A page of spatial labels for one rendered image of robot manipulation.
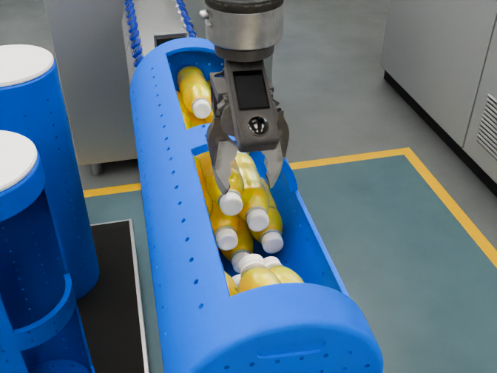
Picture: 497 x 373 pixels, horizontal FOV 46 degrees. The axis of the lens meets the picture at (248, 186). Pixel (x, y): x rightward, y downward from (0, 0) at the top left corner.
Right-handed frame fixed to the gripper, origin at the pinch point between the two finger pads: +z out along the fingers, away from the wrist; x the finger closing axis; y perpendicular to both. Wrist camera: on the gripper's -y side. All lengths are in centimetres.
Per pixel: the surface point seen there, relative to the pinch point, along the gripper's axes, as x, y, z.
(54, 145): 39, 98, 49
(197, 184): 5.8, 10.7, 6.5
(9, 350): 52, 41, 72
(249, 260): 0.2, -1.5, 12.4
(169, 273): 11.9, -2.5, 11.4
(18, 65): 45, 106, 25
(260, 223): -5.4, 14.7, 19.5
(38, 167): 36, 53, 27
